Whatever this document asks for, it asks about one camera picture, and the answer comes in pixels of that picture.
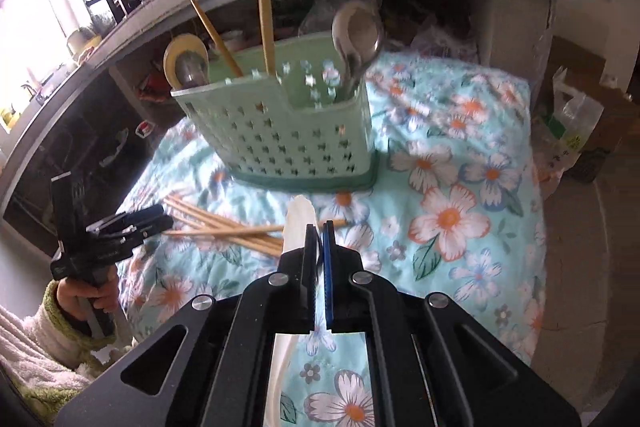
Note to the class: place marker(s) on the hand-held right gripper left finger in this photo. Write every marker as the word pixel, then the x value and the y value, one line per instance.
pixel 307 267

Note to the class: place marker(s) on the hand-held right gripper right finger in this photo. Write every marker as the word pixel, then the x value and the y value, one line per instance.
pixel 328 277

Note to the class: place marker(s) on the white plastic bag with print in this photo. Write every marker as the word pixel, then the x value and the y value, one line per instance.
pixel 575 117

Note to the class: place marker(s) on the green star-holed utensil holder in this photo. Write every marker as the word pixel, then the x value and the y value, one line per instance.
pixel 280 142

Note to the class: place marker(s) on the pale yellow container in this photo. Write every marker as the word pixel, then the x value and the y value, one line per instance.
pixel 82 44

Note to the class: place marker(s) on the wooden chopstick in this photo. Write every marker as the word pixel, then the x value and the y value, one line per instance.
pixel 250 243
pixel 264 7
pixel 225 231
pixel 250 234
pixel 215 37

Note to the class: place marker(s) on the brown cardboard box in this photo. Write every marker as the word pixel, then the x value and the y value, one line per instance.
pixel 617 107

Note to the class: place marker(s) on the beige round spoon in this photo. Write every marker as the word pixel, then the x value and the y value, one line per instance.
pixel 184 57

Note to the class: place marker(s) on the metal spoon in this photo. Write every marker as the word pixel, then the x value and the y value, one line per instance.
pixel 377 49
pixel 350 32

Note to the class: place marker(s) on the red plastic bag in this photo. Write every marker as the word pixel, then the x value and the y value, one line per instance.
pixel 152 92

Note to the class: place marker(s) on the floral blue blanket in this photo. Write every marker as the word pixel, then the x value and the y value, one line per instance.
pixel 450 217

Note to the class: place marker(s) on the white plastic rice spoon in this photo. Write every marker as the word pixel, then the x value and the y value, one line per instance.
pixel 300 222

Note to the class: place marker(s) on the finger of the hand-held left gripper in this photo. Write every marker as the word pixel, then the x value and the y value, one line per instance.
pixel 150 228
pixel 135 217

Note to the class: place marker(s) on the crumpled clear plastic bag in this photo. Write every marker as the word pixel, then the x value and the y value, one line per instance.
pixel 320 12

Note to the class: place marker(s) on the wooden chopsticks group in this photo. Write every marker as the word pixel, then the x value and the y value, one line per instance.
pixel 200 210

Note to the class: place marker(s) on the person's left forearm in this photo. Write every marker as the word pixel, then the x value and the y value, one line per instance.
pixel 35 357

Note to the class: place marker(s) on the person's left hand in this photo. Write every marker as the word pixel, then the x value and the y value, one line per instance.
pixel 70 302

